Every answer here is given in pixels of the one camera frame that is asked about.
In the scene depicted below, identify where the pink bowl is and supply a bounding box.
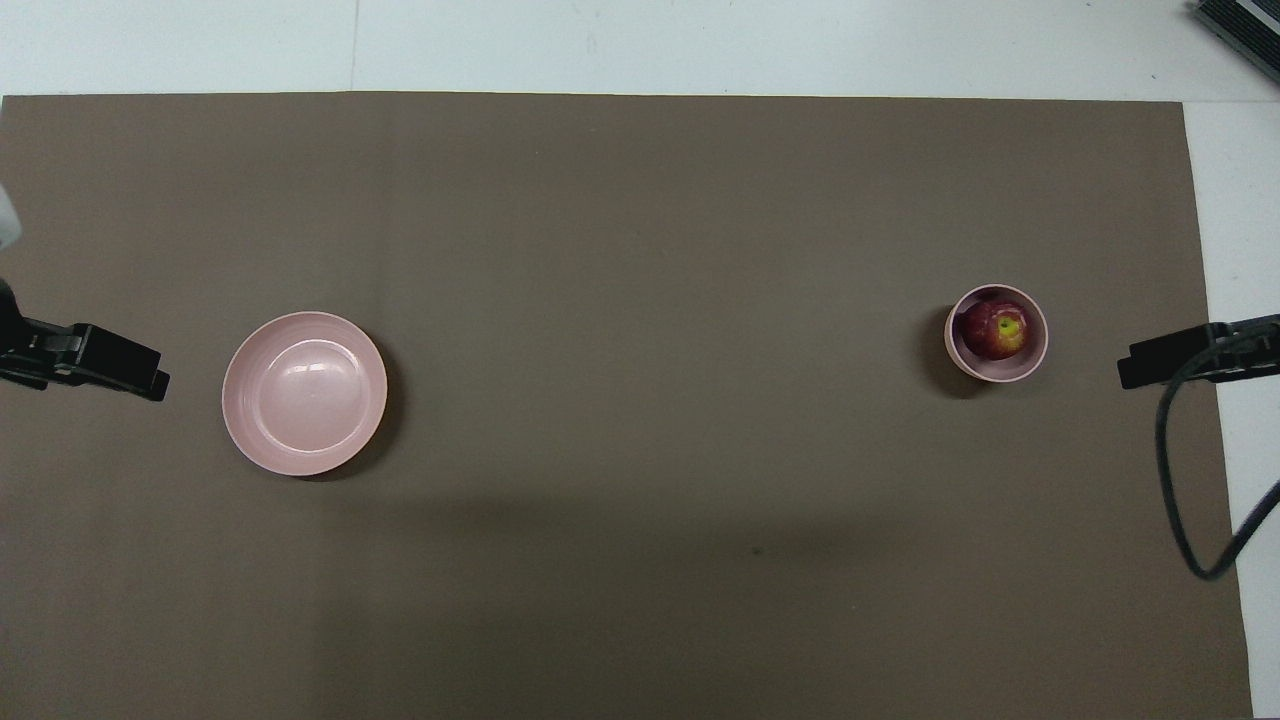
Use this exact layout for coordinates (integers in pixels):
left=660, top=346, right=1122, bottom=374
left=944, top=284, right=1050, bottom=384

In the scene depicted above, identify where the pink plate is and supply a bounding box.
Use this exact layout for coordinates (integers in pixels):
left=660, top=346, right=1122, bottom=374
left=221, top=311, right=389, bottom=478

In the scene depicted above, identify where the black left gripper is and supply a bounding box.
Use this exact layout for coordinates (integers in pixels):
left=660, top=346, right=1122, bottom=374
left=0, top=280, right=171, bottom=403

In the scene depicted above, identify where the dark grey ribbed device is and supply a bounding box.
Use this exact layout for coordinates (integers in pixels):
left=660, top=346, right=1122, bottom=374
left=1195, top=0, right=1280, bottom=86

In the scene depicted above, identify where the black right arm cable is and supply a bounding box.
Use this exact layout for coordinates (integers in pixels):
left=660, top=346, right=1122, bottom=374
left=1154, top=330, right=1280, bottom=582

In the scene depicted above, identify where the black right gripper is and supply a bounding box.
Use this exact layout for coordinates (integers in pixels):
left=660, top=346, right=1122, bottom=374
left=1117, top=314, right=1280, bottom=391

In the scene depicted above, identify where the brown table mat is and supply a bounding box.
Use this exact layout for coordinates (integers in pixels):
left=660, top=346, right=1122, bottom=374
left=0, top=92, right=1257, bottom=720

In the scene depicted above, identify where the dark red apple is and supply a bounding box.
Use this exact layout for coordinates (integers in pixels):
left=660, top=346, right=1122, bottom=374
left=961, top=299, right=1030, bottom=361

